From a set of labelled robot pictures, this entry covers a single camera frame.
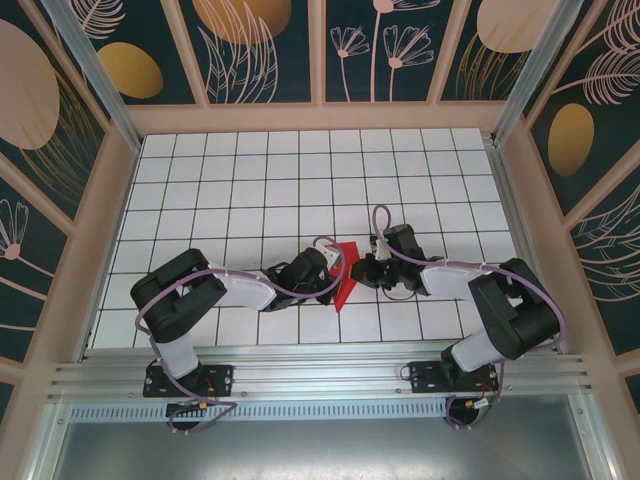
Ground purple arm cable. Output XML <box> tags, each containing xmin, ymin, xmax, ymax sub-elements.
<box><xmin>134</xmin><ymin>234</ymin><xmax>346</xmax><ymax>437</ymax></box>
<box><xmin>372</xmin><ymin>203</ymin><xmax>566</xmax><ymax>431</ymax></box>

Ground wall panel with peach circle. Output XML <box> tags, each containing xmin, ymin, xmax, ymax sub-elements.
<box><xmin>439</xmin><ymin>0</ymin><xmax>551</xmax><ymax>101</ymax></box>

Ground long aluminium mounting rail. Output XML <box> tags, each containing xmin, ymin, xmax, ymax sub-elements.
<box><xmin>47</xmin><ymin>347</ymin><xmax>596</xmax><ymax>401</ymax></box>

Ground slotted metal cable tray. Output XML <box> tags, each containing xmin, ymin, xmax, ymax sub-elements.
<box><xmin>69</xmin><ymin>402</ymin><xmax>571</xmax><ymax>421</ymax></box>

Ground wall panel pale leaf outlines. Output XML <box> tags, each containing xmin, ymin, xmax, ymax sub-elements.
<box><xmin>569</xmin><ymin>179</ymin><xmax>640</xmax><ymax>356</ymax></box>

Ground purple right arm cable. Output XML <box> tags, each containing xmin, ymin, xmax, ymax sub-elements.
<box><xmin>372</xmin><ymin>203</ymin><xmax>566</xmax><ymax>431</ymax></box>

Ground grey metal sheet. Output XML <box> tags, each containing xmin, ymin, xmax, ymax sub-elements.
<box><xmin>44</xmin><ymin>414</ymin><xmax>616</xmax><ymax>480</ymax></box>

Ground aluminium corner post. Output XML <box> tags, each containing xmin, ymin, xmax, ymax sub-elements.
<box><xmin>42</xmin><ymin>0</ymin><xmax>144</xmax><ymax>151</ymax></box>
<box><xmin>492</xmin><ymin>0</ymin><xmax>574</xmax><ymax>146</ymax></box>

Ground small board with yellow connector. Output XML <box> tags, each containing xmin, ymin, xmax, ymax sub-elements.
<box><xmin>167</xmin><ymin>399</ymin><xmax>210</xmax><ymax>417</ymax></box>
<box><xmin>462</xmin><ymin>394</ymin><xmax>504</xmax><ymax>412</ymax></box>

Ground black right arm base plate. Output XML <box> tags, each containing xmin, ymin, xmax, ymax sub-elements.
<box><xmin>408</xmin><ymin>360</ymin><xmax>501</xmax><ymax>396</ymax></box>

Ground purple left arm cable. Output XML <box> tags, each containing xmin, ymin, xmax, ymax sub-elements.
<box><xmin>134</xmin><ymin>234</ymin><xmax>346</xmax><ymax>437</ymax></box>

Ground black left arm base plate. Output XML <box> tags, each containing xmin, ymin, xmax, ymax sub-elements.
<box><xmin>143</xmin><ymin>363</ymin><xmax>236</xmax><ymax>399</ymax></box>

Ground wall panel single flower outline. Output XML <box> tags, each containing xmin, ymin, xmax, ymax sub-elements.
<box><xmin>0</xmin><ymin>154</ymin><xmax>71</xmax><ymax>361</ymax></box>

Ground wall panel with pink flowers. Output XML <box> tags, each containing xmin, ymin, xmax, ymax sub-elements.
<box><xmin>324</xmin><ymin>0</ymin><xmax>446</xmax><ymax>104</ymax></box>

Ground wall panel with leaf outlines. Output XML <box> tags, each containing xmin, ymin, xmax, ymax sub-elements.
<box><xmin>179</xmin><ymin>0</ymin><xmax>319</xmax><ymax>105</ymax></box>

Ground red paper sheet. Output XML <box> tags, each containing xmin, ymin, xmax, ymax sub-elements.
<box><xmin>330</xmin><ymin>241</ymin><xmax>361</xmax><ymax>314</ymax></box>

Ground wall panel gold oval feathers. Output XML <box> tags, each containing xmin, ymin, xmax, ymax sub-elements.
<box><xmin>524</xmin><ymin>0</ymin><xmax>640</xmax><ymax>211</ymax></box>

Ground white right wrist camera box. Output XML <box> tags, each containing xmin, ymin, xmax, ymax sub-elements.
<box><xmin>368</xmin><ymin>234</ymin><xmax>392</xmax><ymax>262</ymax></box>

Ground aluminium side rail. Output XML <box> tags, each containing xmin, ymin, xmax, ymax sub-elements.
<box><xmin>492</xmin><ymin>142</ymin><xmax>569</xmax><ymax>354</ymax></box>

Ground wall panel with golden oval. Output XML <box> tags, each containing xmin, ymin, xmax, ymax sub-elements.
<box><xmin>74</xmin><ymin>0</ymin><xmax>199</xmax><ymax>106</ymax></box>

